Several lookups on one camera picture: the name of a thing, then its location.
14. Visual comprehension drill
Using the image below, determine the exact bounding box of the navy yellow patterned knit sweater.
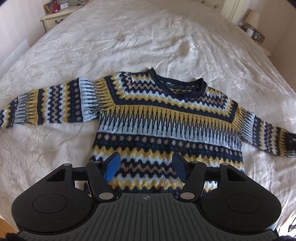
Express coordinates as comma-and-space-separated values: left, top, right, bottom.
1, 69, 295, 194

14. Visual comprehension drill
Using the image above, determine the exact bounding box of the dark framed photo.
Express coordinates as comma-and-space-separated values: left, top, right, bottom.
252, 30, 265, 44

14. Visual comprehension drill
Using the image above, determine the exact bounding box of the white candle jar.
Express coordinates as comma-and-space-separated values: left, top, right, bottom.
246, 28, 254, 37

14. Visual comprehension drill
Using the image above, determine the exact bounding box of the cream bedside lamp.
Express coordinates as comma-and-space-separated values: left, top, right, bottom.
244, 10, 260, 29

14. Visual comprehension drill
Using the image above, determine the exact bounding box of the cream bedside table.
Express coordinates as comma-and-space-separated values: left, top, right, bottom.
41, 5, 84, 33

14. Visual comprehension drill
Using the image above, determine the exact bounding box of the wooden picture frame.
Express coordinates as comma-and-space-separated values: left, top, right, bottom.
43, 1, 54, 14

